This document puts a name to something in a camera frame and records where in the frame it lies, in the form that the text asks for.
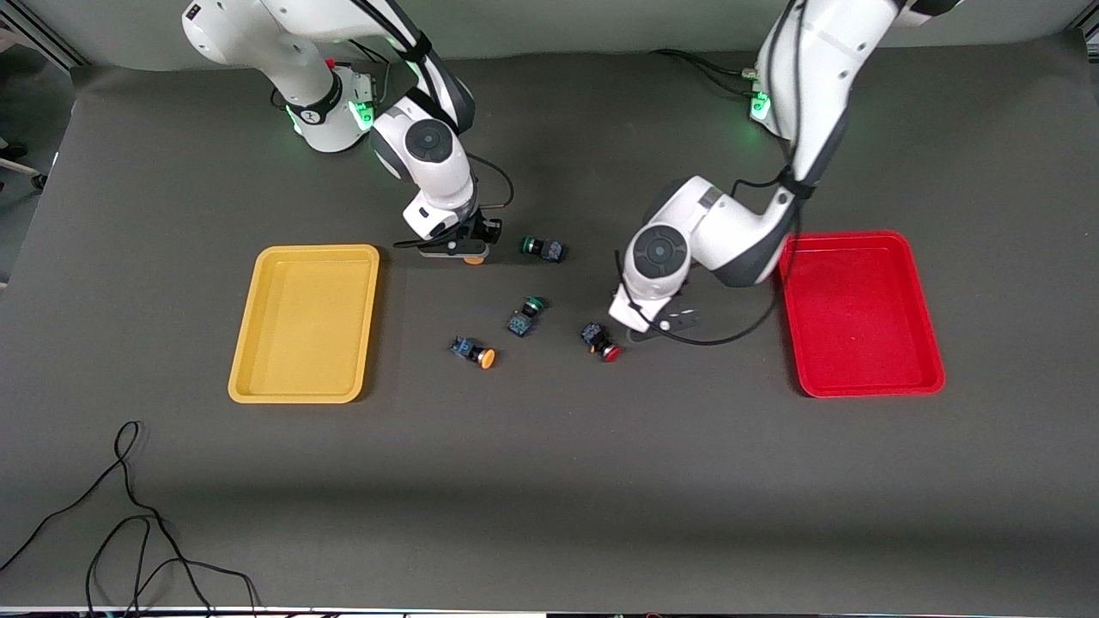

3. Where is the red push button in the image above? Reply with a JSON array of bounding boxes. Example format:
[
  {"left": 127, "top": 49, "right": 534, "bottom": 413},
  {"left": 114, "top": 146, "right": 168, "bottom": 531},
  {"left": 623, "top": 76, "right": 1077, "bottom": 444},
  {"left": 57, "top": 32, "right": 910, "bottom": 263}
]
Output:
[{"left": 580, "top": 322, "right": 622, "bottom": 363}]

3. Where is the black left arm base cable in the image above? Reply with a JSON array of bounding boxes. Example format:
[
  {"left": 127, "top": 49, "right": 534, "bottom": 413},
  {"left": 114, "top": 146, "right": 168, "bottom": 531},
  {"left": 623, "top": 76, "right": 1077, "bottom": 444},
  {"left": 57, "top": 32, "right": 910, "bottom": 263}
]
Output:
[{"left": 647, "top": 47, "right": 769, "bottom": 97}]

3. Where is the red plastic tray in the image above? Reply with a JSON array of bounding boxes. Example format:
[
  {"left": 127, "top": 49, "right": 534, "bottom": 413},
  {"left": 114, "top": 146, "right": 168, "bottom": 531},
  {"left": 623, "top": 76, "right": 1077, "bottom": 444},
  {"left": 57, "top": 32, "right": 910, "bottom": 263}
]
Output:
[{"left": 775, "top": 230, "right": 947, "bottom": 399}]

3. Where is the dark grey table cloth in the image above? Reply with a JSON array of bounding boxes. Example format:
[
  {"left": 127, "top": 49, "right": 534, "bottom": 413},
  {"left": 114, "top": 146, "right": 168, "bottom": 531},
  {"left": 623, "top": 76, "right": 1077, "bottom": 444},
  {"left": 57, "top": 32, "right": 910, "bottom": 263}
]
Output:
[{"left": 0, "top": 34, "right": 1099, "bottom": 613}]

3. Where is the yellow plastic tray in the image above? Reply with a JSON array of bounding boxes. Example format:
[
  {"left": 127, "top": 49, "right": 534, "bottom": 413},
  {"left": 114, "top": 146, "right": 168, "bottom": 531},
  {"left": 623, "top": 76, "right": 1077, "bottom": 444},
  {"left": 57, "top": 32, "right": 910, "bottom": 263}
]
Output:
[{"left": 228, "top": 244, "right": 381, "bottom": 404}]

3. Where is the aluminium frame rail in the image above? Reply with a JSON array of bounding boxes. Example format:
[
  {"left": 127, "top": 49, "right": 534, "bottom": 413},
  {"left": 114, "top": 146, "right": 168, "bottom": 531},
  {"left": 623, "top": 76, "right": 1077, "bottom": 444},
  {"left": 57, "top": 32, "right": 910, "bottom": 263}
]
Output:
[{"left": 0, "top": 0, "right": 88, "bottom": 70}]

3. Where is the thin black loose cable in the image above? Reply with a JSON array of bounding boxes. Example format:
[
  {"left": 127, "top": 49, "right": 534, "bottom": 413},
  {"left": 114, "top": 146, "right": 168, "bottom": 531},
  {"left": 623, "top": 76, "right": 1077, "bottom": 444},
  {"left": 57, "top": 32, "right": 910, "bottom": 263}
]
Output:
[{"left": 0, "top": 420, "right": 259, "bottom": 615}]

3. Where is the black right arm base cable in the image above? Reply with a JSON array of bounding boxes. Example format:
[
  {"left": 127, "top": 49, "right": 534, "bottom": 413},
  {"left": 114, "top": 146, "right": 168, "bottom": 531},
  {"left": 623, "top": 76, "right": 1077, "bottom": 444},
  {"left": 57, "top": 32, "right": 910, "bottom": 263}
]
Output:
[{"left": 331, "top": 39, "right": 393, "bottom": 111}]

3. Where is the black chair base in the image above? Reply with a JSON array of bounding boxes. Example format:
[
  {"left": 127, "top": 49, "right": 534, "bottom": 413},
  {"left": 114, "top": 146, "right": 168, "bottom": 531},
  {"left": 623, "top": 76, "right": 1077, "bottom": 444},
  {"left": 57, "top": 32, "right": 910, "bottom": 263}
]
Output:
[{"left": 0, "top": 140, "right": 47, "bottom": 191}]

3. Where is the black arm base cable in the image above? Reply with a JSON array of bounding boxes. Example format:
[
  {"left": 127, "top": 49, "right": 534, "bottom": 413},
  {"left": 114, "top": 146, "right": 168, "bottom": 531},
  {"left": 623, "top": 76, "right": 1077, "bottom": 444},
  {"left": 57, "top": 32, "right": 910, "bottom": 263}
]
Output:
[
  {"left": 331, "top": 39, "right": 393, "bottom": 111},
  {"left": 647, "top": 47, "right": 769, "bottom": 97}
]

